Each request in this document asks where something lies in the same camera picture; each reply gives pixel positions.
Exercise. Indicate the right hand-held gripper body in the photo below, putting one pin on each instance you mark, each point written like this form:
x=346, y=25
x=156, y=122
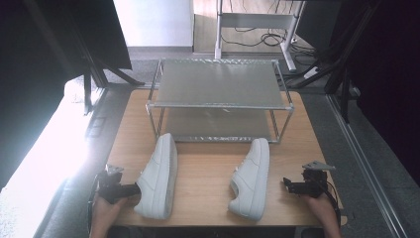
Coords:
x=314, y=183

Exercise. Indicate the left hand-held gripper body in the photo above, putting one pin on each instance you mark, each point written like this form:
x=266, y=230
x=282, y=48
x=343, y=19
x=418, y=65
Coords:
x=107, y=185

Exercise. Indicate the white sneaker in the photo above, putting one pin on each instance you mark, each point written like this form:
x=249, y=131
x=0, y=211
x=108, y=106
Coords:
x=157, y=178
x=251, y=181

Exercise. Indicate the metal two-tier shoe rack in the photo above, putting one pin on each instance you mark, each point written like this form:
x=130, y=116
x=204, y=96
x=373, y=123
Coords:
x=219, y=84

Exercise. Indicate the person's right hand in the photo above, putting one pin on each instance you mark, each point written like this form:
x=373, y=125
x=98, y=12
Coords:
x=320, y=206

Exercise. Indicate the person's left hand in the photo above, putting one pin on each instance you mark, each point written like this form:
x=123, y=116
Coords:
x=107, y=210

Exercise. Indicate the white power strip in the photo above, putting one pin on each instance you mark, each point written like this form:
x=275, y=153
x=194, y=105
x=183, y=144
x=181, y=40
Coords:
x=311, y=72

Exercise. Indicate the black metal stand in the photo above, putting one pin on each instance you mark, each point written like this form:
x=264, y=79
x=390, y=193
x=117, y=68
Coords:
x=340, y=71
x=95, y=71

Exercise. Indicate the dark curtain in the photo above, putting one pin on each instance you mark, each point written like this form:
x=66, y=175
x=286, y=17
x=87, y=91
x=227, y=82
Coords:
x=393, y=76
x=43, y=49

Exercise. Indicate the aluminium floor rail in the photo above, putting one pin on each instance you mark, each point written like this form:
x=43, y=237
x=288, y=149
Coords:
x=363, y=165

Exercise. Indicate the white metal desk frame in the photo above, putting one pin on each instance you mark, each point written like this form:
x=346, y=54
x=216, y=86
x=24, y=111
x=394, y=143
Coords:
x=254, y=20

